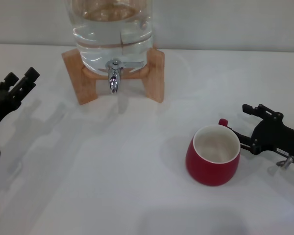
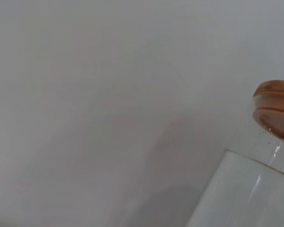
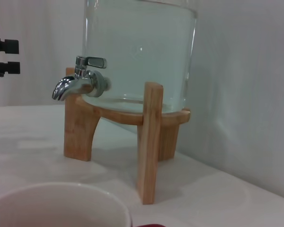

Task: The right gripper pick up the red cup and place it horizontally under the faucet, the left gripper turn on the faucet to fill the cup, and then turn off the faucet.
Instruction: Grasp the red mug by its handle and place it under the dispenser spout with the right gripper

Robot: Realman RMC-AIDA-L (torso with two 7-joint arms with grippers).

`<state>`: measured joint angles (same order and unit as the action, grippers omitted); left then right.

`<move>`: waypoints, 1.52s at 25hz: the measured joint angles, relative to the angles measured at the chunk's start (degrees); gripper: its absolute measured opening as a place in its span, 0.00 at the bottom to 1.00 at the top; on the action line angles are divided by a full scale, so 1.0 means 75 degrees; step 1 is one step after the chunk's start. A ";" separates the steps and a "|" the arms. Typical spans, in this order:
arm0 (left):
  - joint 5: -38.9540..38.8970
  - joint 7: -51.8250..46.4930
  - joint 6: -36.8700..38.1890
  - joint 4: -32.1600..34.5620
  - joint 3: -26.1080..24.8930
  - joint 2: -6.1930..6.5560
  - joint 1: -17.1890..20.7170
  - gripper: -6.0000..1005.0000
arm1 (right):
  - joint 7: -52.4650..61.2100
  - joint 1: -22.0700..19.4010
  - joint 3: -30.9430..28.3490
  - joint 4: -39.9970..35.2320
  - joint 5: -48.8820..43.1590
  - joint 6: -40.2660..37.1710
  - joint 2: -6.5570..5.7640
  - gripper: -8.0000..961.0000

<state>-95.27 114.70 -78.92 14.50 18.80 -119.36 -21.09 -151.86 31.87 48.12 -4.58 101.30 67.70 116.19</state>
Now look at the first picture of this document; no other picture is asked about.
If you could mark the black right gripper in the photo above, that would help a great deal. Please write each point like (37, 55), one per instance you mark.
(279, 137)

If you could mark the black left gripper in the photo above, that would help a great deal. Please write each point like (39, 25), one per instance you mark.
(0, 107)

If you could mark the red ceramic cup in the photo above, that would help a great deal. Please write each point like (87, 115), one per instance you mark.
(203, 169)

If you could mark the chrome faucet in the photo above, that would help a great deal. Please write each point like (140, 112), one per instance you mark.
(113, 80)

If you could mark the wooden dispenser stand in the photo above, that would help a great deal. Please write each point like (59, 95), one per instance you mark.
(85, 83)

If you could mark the glass water dispenser jar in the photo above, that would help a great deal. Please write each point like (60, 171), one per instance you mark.
(107, 36)

